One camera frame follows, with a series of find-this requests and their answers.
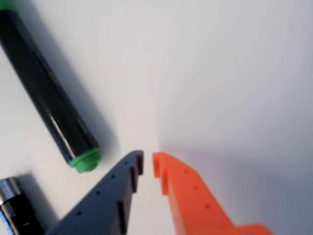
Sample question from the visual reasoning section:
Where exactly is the black marker with green cap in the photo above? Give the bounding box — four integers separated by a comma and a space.
0, 0, 101, 174

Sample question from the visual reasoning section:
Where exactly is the black cylindrical battery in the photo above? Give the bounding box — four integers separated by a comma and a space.
0, 177, 45, 235

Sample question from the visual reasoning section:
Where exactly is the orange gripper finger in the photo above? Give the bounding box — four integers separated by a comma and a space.
152, 151, 277, 235

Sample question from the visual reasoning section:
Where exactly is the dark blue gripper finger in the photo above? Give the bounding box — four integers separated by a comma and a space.
44, 149, 145, 235

